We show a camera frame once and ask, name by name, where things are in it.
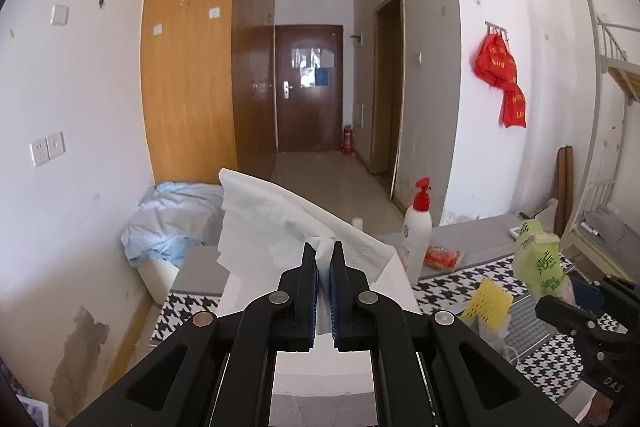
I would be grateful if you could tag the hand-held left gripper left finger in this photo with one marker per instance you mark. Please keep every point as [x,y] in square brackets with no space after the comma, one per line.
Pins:
[311,292]

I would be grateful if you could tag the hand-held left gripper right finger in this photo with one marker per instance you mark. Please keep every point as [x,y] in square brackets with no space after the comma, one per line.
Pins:
[336,294]

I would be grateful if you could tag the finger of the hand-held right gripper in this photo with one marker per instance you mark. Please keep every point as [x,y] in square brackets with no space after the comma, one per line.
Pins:
[565,314]
[620,288]

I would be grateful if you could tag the yellow sponge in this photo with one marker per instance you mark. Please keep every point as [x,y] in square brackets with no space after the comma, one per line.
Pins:
[487,302]

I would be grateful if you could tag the white foam box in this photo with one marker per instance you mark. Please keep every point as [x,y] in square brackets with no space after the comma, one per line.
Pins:
[325,377]

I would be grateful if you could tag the white tissue paper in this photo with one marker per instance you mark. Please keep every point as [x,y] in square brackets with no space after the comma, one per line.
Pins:
[270,217]

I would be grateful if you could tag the black white houndstooth blanket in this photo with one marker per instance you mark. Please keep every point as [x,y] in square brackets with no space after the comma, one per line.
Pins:
[540,357]

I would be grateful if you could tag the green tissue pack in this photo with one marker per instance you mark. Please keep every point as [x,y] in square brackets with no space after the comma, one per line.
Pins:
[542,262]

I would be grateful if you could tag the small white cup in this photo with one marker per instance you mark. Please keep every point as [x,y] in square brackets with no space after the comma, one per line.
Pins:
[357,223]

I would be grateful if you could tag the white remote control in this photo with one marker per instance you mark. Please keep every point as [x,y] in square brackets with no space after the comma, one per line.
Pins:
[516,233]

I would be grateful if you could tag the white lotion bottle red pump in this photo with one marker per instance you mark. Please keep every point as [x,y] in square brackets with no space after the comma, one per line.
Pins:
[416,237]

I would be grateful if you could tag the brown folded board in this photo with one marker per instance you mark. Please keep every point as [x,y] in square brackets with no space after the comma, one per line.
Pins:
[565,192]

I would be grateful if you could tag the orange snack packet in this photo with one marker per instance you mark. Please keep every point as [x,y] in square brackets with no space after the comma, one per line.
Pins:
[441,257]

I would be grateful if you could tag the white bin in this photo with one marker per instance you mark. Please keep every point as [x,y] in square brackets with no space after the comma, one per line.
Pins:
[160,277]

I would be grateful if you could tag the red fire extinguisher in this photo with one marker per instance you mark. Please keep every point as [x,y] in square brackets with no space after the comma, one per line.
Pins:
[348,142]

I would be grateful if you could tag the light blue cloth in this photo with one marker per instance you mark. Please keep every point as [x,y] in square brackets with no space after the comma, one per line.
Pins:
[170,217]

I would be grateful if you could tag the dark brown door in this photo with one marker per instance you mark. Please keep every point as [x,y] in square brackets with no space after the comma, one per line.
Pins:
[310,122]

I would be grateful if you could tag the paper sheets on door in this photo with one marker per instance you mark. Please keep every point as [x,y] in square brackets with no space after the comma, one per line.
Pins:
[312,67]

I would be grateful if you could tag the wooden wardrobe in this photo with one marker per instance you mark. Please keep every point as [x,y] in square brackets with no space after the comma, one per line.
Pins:
[190,82]

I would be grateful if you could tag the red plastic bags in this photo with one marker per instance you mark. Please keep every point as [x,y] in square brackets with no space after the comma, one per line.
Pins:
[500,62]

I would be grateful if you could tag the printed papers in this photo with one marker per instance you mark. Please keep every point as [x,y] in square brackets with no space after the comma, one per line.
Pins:
[36,413]

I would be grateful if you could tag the white bunk bed frame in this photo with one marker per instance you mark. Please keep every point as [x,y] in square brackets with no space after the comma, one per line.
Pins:
[597,117]

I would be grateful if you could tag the white wall panel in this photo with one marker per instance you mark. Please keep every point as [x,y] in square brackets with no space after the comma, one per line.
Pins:
[361,115]

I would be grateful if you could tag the brown side doorway frame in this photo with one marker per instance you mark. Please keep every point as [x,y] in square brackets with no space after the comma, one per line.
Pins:
[397,97]

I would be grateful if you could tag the dark wall coat hook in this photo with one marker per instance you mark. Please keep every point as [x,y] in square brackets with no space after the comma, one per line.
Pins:
[356,38]

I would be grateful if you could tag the metal wall hook rack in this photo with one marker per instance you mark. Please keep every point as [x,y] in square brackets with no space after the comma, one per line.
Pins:
[496,28]

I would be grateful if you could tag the white double wall socket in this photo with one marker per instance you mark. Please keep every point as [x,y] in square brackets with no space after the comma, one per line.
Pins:
[47,149]

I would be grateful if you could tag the white wall switch plate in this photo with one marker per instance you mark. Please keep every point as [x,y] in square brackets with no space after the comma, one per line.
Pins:
[59,15]

